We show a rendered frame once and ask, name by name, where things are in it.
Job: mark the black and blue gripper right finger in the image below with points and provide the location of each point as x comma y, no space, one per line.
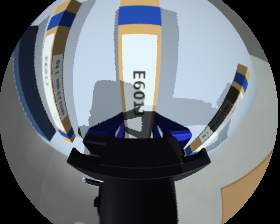
170,128

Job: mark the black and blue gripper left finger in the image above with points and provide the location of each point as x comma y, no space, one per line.
109,127

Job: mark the tan rectangular box with blue bands and white label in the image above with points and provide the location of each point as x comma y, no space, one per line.
52,65

